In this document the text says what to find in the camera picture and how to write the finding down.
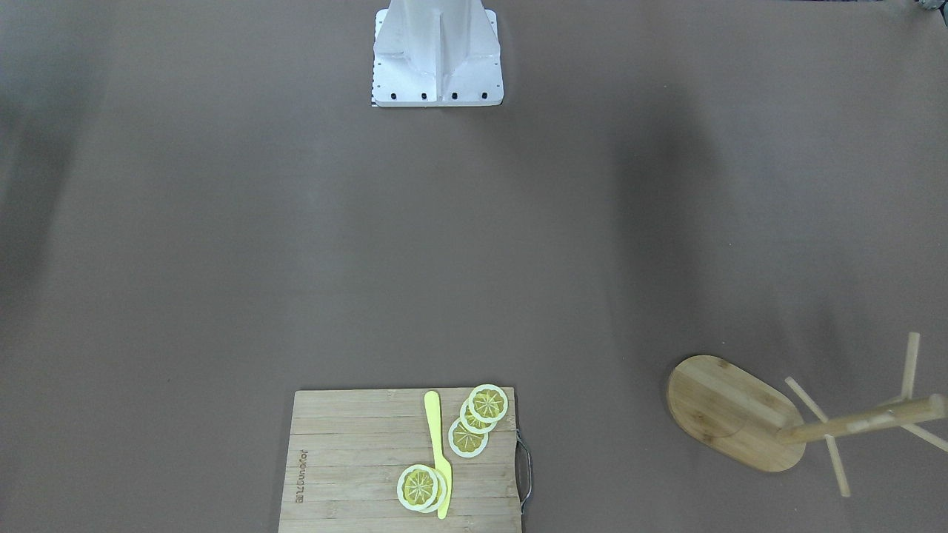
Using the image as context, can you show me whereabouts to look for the bamboo cutting board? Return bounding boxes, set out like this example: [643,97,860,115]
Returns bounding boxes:
[278,386,534,532]

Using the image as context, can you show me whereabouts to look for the lemon slice middle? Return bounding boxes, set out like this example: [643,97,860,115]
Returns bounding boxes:
[459,400,498,435]

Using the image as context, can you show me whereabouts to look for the wooden cup rack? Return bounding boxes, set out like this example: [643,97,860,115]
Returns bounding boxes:
[666,332,946,498]

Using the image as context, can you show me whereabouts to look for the lemon slice top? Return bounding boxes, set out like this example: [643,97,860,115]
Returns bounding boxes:
[467,383,510,424]

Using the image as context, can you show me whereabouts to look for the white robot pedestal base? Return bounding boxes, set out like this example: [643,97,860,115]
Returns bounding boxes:
[370,1,504,107]

